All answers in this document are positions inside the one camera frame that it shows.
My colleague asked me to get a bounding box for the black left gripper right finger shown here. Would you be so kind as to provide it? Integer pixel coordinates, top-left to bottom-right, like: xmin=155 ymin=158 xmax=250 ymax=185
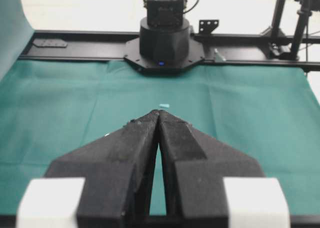
xmin=158 ymin=111 xmax=265 ymax=227

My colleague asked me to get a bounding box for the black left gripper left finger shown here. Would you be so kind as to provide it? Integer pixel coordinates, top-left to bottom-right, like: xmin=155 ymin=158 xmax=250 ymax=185
xmin=45 ymin=110 xmax=160 ymax=227

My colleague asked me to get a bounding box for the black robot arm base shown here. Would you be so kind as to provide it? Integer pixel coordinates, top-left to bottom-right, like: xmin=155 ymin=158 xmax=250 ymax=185
xmin=123 ymin=0 xmax=205 ymax=74

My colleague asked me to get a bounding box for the small light blue tape piece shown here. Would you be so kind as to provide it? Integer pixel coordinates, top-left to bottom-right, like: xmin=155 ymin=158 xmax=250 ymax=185
xmin=159 ymin=104 xmax=170 ymax=108

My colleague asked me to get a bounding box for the green table cloth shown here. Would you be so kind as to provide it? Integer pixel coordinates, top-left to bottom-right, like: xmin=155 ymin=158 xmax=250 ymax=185
xmin=0 ymin=61 xmax=320 ymax=215

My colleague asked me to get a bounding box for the green backdrop cloth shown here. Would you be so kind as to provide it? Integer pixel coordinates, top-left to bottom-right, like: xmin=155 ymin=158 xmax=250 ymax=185
xmin=0 ymin=0 xmax=34 ymax=79

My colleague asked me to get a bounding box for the black perforated bracket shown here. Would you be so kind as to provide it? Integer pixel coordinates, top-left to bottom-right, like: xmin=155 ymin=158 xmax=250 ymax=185
xmin=199 ymin=20 xmax=220 ymax=35

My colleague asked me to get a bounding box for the black camera stand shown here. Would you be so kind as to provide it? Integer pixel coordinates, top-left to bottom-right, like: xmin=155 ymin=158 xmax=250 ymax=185
xmin=261 ymin=0 xmax=320 ymax=61

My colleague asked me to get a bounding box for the black aluminium frame rail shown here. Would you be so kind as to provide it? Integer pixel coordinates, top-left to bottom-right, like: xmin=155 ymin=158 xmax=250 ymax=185
xmin=18 ymin=31 xmax=320 ymax=74

